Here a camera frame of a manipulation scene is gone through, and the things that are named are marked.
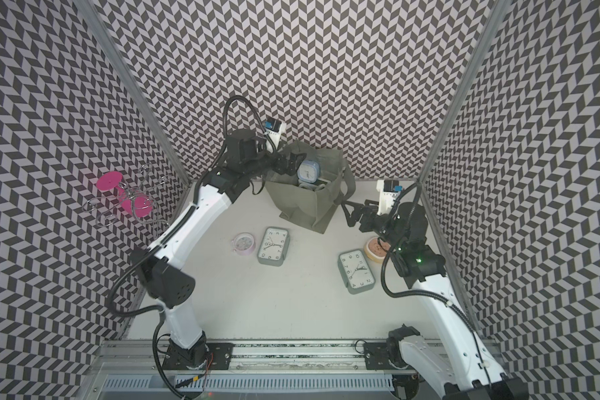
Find green canvas bag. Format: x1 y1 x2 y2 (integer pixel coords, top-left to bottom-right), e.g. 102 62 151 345
265 141 356 233

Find pink round alarm clock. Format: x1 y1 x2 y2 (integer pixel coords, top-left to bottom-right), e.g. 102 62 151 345
232 233 257 256

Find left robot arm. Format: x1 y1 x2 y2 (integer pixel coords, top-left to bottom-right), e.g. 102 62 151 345
105 95 306 369

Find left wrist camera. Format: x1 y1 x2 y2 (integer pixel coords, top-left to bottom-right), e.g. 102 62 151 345
264 117 287 152

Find large green analog clock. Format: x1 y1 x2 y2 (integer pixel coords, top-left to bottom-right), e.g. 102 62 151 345
338 249 376 295

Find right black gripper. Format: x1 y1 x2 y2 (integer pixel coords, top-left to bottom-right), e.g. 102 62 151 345
342 198 407 251

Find white timer with orange buttons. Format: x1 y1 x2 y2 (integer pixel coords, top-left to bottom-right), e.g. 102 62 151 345
298 180 328 192

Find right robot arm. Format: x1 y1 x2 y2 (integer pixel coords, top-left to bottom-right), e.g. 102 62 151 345
341 181 530 399

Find green rectangular analog clock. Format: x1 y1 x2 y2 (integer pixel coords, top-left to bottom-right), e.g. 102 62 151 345
257 227 291 267

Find orange round clock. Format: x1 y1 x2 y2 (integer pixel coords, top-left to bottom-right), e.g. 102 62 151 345
364 237 390 264

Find blue square alarm clock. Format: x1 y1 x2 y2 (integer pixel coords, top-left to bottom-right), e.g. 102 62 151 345
297 160 321 183

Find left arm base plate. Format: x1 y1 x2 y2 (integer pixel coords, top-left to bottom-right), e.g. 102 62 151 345
162 341 234 372

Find aluminium front rail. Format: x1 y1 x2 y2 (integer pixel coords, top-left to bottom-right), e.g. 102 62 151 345
87 339 511 376

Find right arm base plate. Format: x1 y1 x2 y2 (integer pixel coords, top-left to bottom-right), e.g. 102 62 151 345
363 342 408 371

